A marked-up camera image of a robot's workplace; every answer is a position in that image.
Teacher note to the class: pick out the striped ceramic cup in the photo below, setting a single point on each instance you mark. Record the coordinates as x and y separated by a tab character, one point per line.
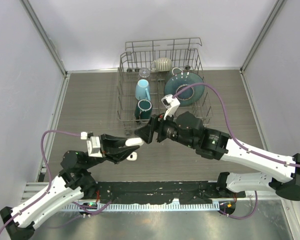
162	64

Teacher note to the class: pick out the light blue mug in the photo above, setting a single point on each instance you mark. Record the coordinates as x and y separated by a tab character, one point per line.
142	90

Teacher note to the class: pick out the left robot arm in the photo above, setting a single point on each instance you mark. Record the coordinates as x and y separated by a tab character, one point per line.
73	182

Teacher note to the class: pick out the clear glass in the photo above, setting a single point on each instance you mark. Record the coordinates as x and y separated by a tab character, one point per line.
144	73

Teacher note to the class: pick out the grey wire dish rack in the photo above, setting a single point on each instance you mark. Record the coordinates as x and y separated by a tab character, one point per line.
184	54

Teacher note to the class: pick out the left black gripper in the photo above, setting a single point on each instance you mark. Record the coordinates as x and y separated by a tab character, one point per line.
120	151

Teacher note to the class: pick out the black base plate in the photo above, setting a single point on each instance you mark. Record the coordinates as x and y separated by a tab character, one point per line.
161	192

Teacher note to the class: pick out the dark green mug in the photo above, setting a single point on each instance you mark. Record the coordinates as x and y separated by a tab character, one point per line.
143	110

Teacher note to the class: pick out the white square charging case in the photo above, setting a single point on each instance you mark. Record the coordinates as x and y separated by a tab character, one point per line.
132	157

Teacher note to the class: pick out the teal ceramic plate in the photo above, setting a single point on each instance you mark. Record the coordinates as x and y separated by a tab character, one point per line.
182	80

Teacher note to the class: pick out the dark teal bowl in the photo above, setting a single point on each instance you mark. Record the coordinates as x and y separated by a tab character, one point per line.
175	71

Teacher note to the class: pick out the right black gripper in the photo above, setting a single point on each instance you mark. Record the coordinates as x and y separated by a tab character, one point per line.
159	123

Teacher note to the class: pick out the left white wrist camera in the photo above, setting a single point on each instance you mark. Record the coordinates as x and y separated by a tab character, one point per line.
93	144

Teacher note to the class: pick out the white cable duct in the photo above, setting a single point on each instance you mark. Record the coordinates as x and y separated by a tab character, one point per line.
171	207

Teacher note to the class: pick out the white oval earbud case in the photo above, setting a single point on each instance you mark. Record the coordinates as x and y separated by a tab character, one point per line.
134	141

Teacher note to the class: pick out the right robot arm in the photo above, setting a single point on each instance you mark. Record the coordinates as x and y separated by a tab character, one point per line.
273	172

